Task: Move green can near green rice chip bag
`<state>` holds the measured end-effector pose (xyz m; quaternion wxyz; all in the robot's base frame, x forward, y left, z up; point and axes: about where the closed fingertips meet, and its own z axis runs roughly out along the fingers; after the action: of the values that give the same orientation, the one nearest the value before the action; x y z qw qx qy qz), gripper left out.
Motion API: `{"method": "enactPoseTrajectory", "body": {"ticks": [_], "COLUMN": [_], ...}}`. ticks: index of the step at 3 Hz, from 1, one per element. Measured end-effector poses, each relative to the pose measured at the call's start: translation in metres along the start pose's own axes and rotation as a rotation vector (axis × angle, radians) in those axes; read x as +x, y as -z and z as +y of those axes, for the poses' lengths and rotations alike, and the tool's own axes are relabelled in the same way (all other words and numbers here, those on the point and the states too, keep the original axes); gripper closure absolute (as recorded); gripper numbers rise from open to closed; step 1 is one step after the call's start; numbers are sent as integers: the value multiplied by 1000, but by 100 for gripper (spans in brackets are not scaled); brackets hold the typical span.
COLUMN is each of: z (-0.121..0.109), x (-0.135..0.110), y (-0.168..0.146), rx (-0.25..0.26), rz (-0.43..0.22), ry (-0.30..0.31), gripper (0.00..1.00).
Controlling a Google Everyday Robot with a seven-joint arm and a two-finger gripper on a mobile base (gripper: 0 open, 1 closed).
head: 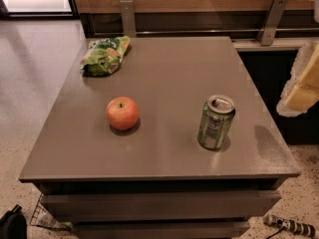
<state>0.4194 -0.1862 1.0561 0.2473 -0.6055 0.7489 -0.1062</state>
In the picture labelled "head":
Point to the green soda can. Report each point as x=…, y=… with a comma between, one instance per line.
x=217, y=116

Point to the green rice chip bag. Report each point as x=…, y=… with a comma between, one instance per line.
x=104, y=56

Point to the black bag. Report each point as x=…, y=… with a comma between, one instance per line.
x=13, y=224

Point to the striped power strip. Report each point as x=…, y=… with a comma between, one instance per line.
x=292, y=226

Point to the grey drawer cabinet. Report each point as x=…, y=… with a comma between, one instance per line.
x=155, y=181

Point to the red apple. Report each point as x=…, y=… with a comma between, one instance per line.
x=122, y=113

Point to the right metal wall bracket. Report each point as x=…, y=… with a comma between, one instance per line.
x=266, y=35

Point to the metal wall bracket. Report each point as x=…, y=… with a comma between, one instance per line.
x=266, y=35
x=128, y=18

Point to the left metal wall bracket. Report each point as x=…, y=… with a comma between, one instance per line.
x=128, y=18

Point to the metal rail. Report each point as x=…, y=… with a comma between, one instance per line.
x=234, y=33

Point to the wire basket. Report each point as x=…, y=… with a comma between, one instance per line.
x=42, y=218

